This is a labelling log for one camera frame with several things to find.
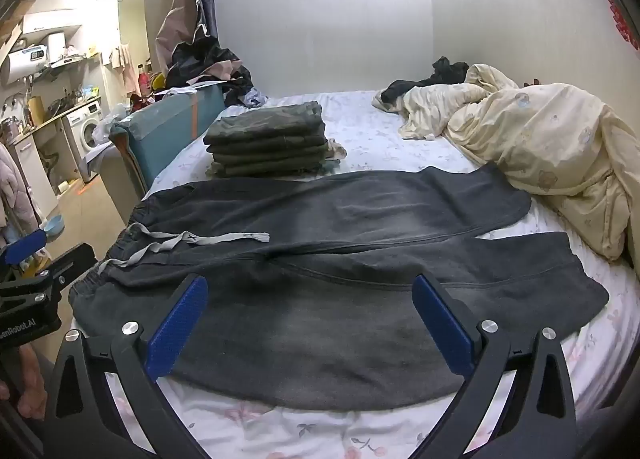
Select white washing machine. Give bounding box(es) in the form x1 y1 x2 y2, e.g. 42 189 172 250
62 99 104 183

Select stack of folded green pants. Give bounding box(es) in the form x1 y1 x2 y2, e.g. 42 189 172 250
202 101 331 180

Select hanging pink garment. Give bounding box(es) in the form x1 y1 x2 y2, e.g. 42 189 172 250
155 0 218 76

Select dark grey pants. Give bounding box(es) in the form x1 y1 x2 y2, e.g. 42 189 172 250
67 162 611 412

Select red wall decoration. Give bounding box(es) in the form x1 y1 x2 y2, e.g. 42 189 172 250
606 0 640 52

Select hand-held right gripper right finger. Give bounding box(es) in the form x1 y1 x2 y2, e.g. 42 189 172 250
411 273 578 459

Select small floral cloth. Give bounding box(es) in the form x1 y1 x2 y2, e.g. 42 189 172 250
320 139 348 174

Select pile of mixed clothes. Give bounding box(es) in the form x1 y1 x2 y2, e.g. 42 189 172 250
165 36 267 108

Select person's left hand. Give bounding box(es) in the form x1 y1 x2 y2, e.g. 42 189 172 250
0 344 51 421

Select floral bed sheet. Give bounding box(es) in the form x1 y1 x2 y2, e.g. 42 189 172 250
70 89 640 459

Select pink padded coat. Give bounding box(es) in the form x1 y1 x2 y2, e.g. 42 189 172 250
0 141 40 241

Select black garment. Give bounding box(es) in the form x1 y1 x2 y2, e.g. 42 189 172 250
372 56 471 112

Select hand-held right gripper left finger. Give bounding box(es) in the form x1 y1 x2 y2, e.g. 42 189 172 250
44 273 211 459

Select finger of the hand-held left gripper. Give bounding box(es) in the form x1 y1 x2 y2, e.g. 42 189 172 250
0 244 98 312
0 229 48 271

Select cream bear print quilt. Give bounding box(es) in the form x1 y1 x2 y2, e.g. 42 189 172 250
399 64 640 282

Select pink hanging towel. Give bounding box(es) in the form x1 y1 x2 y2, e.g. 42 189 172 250
117 44 143 97

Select white water heater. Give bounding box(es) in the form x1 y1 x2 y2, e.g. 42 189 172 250
0 45 51 86

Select white kitchen cabinet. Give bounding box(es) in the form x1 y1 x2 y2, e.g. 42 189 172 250
10 131 62 220

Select white paper towel roll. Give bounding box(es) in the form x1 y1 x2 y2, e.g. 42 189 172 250
47 31 68 64

